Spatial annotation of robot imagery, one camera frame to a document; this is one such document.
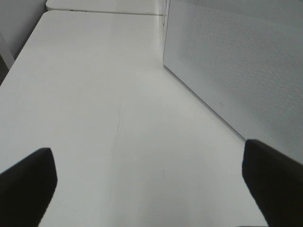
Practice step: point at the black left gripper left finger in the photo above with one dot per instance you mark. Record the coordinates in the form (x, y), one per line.
(26, 189)

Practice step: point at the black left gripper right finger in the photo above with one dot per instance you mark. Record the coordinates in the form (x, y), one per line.
(275, 182)

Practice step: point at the white microwave door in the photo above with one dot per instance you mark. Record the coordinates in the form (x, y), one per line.
(244, 58)

